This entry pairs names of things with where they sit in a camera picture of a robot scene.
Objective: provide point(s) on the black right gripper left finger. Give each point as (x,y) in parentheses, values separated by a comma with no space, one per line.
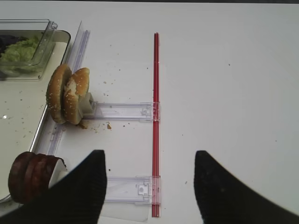
(76,199)

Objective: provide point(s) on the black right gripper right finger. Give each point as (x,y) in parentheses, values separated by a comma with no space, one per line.
(224,199)

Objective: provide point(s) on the green lettuce in container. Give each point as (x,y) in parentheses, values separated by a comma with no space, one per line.
(22,51)

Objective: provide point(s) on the white patty support block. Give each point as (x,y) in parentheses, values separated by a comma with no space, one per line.
(59,172)

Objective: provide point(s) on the lower right clear holder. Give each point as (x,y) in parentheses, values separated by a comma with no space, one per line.
(137,190)

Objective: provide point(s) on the clear holder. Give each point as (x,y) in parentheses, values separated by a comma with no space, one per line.
(142,112)
(137,190)

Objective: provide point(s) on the right red strip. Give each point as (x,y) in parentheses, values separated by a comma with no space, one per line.
(156,140)

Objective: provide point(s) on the white bun support block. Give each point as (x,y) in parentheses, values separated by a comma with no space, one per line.
(86,105)

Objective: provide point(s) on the upper right clear holder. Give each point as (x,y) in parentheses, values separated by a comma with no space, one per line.
(142,112)

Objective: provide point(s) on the metal serving tray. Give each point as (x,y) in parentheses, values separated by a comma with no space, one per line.
(22,110)

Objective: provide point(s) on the rear sesame bun top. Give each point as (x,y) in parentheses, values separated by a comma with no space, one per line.
(77,85)

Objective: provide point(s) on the sesame bun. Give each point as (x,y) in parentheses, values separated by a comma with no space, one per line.
(77,85)
(55,92)

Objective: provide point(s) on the front sesame bun top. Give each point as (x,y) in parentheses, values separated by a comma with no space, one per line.
(55,92)

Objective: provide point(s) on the clear plastic salad container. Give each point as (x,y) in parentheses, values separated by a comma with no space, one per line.
(45,29)

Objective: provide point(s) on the purple cabbage pieces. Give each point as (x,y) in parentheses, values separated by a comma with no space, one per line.
(6,40)

